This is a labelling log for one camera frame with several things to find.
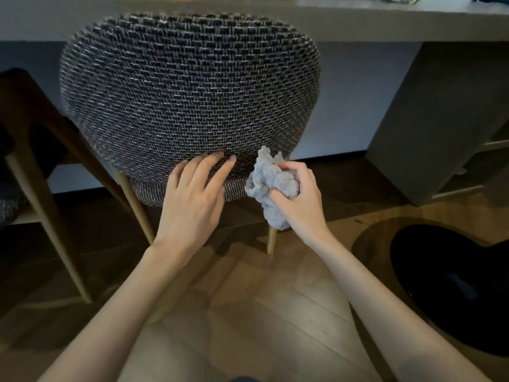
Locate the grey cleaning cloth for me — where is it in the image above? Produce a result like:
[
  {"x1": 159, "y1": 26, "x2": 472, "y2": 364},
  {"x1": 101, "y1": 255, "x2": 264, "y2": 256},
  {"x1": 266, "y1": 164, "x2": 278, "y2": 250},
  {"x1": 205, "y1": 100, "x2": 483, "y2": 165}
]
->
[{"x1": 244, "y1": 146, "x2": 300, "y2": 230}]

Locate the person's right hand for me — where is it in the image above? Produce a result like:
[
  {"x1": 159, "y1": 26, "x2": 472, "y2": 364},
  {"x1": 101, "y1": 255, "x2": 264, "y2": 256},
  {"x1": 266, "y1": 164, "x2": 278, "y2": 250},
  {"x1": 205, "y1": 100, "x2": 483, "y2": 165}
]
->
[{"x1": 270, "y1": 161, "x2": 333, "y2": 252}]

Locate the grey desk with cabinet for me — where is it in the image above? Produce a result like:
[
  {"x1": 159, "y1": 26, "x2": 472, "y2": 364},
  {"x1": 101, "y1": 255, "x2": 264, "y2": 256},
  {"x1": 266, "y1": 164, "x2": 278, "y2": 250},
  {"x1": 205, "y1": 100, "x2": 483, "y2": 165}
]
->
[{"x1": 0, "y1": 0, "x2": 509, "y2": 207}]

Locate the dark wooden chair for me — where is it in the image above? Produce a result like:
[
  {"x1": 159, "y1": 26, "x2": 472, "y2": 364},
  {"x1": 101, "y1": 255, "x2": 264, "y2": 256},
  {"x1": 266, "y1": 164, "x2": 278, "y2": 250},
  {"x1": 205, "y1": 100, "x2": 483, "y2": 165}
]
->
[{"x1": 0, "y1": 68, "x2": 133, "y2": 305}]

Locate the grey woven chair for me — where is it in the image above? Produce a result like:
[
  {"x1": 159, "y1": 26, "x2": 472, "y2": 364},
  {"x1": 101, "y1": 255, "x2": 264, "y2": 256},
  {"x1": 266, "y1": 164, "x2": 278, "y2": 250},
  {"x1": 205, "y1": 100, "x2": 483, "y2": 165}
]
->
[{"x1": 60, "y1": 12, "x2": 322, "y2": 255}]

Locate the person's left hand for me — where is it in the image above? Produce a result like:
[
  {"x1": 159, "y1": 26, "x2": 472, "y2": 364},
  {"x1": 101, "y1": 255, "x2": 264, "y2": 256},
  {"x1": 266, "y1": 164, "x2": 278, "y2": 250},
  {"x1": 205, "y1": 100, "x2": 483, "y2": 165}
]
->
[{"x1": 153, "y1": 152, "x2": 238, "y2": 261}]

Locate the round bin with black liner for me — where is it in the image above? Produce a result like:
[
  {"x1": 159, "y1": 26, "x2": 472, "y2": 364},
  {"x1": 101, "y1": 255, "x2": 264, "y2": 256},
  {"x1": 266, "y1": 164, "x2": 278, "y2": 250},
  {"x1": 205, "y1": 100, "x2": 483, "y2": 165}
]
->
[{"x1": 352, "y1": 216, "x2": 509, "y2": 382}]

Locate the person's left forearm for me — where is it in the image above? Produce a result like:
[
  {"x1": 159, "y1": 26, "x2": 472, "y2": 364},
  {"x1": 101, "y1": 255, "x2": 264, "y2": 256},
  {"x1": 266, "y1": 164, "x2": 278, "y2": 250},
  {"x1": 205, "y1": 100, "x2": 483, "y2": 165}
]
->
[{"x1": 38, "y1": 243, "x2": 194, "y2": 382}]

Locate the person's right forearm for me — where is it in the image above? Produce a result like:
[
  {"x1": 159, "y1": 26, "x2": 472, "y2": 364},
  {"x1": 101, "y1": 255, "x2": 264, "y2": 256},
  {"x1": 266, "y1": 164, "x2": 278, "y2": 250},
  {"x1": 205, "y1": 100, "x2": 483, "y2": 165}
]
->
[{"x1": 312, "y1": 234, "x2": 495, "y2": 382}]

